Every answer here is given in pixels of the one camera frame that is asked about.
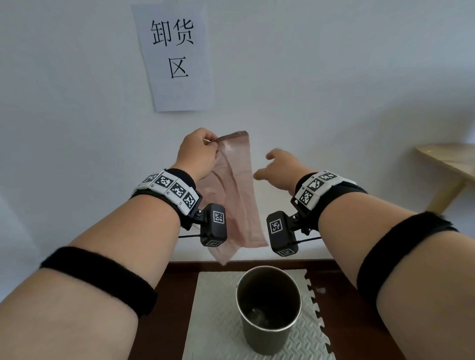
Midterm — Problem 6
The person's left forearm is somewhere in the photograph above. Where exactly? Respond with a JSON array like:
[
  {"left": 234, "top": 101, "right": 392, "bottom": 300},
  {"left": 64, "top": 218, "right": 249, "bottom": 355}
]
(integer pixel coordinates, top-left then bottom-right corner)
[{"left": 0, "top": 193, "right": 182, "bottom": 360}]

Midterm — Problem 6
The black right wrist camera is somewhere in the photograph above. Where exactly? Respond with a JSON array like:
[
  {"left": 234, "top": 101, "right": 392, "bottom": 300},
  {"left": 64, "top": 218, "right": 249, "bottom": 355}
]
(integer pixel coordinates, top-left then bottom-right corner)
[{"left": 266, "top": 211, "right": 298, "bottom": 257}]

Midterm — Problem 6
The light wooden table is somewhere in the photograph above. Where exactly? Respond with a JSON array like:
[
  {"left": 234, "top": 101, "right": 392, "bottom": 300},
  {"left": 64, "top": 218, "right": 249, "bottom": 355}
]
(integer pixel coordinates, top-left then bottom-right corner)
[{"left": 415, "top": 143, "right": 475, "bottom": 214}]

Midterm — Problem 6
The sheer brown plastic bag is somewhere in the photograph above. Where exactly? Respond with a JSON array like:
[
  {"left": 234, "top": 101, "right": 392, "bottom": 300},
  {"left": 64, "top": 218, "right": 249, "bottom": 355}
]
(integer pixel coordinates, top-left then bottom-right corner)
[{"left": 195, "top": 131, "right": 268, "bottom": 266}]

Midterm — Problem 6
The person's left hand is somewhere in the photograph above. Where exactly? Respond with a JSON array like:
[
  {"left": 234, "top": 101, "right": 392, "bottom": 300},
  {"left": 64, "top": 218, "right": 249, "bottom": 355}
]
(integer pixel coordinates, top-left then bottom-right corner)
[{"left": 174, "top": 128, "right": 220, "bottom": 182}]

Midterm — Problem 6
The white paper wall sign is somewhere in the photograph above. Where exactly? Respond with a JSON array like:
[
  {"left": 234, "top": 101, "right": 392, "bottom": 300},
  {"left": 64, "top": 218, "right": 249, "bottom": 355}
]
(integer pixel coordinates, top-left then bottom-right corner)
[{"left": 131, "top": 3, "right": 215, "bottom": 113}]

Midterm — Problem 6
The person's right forearm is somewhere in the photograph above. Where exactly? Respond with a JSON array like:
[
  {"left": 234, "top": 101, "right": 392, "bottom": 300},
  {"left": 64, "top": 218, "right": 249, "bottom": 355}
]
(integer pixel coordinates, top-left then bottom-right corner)
[{"left": 317, "top": 202, "right": 475, "bottom": 360}]

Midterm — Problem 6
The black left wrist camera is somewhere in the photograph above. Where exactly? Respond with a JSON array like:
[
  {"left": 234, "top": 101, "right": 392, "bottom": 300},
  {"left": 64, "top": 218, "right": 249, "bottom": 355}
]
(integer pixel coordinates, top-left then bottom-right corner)
[{"left": 200, "top": 203, "right": 228, "bottom": 248}]

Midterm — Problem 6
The right marker-tag wristband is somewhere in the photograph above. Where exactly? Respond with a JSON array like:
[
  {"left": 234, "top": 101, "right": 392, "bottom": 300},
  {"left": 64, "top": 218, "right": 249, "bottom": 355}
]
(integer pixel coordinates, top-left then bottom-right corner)
[{"left": 290, "top": 170, "right": 368, "bottom": 234}]

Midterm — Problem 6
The left marker-tag wristband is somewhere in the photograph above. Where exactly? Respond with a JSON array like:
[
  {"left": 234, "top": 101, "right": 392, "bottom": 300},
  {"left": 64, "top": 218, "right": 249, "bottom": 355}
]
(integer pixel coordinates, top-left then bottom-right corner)
[{"left": 130, "top": 168, "right": 203, "bottom": 229}]

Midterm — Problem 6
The white foam floor mat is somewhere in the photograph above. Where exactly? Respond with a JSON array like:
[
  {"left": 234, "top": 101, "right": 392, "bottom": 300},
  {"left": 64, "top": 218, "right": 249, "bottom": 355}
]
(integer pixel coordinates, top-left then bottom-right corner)
[{"left": 182, "top": 270, "right": 337, "bottom": 360}]

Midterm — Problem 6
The grey metal cylindrical bin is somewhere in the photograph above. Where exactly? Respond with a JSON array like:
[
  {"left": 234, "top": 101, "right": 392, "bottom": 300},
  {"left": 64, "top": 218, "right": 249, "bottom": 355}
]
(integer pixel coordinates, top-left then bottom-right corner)
[{"left": 236, "top": 266, "right": 302, "bottom": 356}]

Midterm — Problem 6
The marker-tag wristband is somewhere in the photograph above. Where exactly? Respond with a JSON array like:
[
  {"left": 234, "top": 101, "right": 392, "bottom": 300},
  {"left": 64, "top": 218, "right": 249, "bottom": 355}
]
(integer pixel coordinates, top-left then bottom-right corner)
[
  {"left": 130, "top": 168, "right": 203, "bottom": 229},
  {"left": 290, "top": 170, "right": 368, "bottom": 234}
]

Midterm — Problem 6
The person's right hand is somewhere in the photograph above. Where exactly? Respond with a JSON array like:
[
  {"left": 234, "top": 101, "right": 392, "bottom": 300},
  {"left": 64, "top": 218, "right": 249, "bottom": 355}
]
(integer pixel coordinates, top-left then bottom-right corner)
[{"left": 253, "top": 148, "right": 317, "bottom": 196}]

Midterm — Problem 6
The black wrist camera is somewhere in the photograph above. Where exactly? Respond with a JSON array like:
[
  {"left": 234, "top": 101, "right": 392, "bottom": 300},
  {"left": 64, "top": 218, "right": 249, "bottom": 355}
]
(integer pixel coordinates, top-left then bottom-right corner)
[
  {"left": 266, "top": 211, "right": 298, "bottom": 257},
  {"left": 200, "top": 203, "right": 228, "bottom": 248}
]

